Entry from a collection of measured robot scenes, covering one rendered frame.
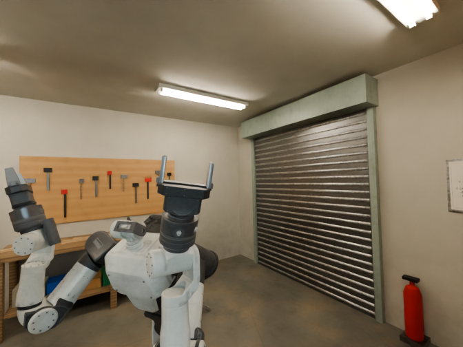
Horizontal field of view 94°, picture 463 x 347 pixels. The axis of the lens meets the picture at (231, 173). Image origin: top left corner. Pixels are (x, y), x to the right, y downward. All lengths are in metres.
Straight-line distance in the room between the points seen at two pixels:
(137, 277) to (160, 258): 0.31
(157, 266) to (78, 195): 3.24
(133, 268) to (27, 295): 0.35
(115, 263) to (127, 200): 2.88
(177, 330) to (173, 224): 0.25
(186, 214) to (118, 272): 0.47
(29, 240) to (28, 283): 0.15
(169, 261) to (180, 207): 0.13
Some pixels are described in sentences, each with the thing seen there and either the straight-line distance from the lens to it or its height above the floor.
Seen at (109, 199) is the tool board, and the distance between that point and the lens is 3.75.
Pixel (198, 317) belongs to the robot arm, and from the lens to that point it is 0.75.
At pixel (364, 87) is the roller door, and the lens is 2.78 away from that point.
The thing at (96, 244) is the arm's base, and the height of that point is 1.33.
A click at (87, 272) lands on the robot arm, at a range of 1.08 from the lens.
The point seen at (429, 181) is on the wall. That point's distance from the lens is 2.75.
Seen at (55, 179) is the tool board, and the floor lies 1.65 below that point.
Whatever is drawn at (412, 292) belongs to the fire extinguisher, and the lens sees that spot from 2.86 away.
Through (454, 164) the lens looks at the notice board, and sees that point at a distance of 2.70.
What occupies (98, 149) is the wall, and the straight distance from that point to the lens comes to 3.79.
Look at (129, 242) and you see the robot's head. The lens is 0.89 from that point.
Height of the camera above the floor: 1.58
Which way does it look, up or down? 2 degrees up
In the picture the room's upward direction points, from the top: 1 degrees counter-clockwise
